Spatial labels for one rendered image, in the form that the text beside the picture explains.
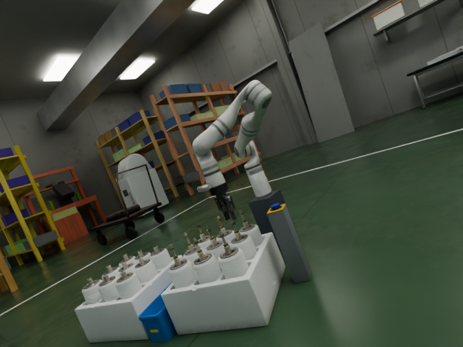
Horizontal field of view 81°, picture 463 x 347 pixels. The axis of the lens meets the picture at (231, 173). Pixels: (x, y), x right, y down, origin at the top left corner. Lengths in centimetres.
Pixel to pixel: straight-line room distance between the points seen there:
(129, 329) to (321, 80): 649
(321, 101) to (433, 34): 240
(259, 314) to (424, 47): 676
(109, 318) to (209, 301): 53
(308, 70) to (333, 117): 131
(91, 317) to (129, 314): 24
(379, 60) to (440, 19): 120
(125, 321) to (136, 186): 450
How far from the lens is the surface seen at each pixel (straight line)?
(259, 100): 112
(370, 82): 737
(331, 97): 696
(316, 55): 726
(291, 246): 115
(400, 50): 731
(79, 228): 787
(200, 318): 116
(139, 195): 573
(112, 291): 144
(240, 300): 104
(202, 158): 111
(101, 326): 153
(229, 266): 102
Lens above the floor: 60
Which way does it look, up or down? 4 degrees down
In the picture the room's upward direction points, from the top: 22 degrees counter-clockwise
